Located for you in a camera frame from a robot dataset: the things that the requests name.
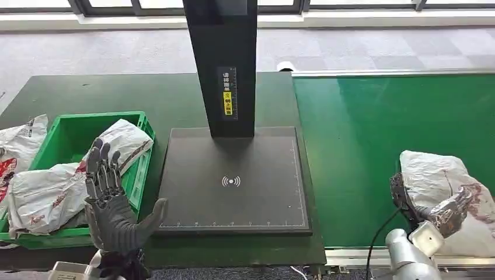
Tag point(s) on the dark scanner base plate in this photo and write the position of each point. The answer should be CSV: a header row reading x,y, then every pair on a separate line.
x,y
232,201

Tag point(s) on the white parcel bag dark-red print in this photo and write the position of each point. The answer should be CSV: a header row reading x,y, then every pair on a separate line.
x,y
429,170

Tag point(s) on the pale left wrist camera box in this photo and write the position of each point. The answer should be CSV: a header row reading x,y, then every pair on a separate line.
x,y
71,271

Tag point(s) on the small white floor fixture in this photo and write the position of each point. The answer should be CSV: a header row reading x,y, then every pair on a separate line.
x,y
286,66

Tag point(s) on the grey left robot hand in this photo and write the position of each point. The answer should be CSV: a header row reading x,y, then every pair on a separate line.
x,y
114,220

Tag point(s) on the black scanner post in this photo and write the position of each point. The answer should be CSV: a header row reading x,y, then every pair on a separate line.
x,y
222,46

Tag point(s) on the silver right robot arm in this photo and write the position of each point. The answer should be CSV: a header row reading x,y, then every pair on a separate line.
x,y
406,259

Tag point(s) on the green plastic crate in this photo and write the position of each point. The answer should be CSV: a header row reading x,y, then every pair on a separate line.
x,y
65,135

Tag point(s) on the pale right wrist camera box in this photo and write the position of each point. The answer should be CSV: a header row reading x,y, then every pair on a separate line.
x,y
427,237

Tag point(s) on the printed label on post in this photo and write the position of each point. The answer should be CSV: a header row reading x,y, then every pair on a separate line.
x,y
228,100

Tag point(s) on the white parcel bag brown stripe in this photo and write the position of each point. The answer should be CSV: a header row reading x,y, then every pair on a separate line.
x,y
127,139

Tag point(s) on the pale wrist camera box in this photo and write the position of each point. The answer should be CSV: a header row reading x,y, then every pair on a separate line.
x,y
427,237
71,271

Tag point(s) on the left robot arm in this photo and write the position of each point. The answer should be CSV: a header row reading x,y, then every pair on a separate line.
x,y
123,266

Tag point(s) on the large crumpled white parcel bag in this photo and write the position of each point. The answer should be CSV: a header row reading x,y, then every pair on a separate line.
x,y
42,197

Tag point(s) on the green conveyor belt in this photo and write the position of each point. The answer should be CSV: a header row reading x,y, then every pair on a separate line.
x,y
367,147

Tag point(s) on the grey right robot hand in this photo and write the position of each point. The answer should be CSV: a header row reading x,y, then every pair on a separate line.
x,y
444,216

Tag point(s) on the white parcel bag red print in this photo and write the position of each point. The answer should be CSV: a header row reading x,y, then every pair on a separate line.
x,y
19,143

